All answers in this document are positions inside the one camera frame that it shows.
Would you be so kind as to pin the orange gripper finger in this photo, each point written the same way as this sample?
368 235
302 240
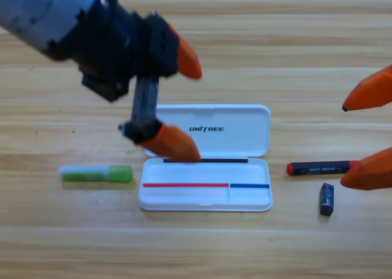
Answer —
372 90
171 144
186 58
372 173

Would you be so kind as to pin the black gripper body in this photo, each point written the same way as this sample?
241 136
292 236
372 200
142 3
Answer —
110 52

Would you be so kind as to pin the black eraser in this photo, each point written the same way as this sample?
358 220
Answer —
326 200

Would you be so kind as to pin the red black marker pen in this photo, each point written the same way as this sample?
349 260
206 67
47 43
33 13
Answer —
318 168

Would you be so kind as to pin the white Unitree pencil case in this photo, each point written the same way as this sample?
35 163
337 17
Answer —
199 174

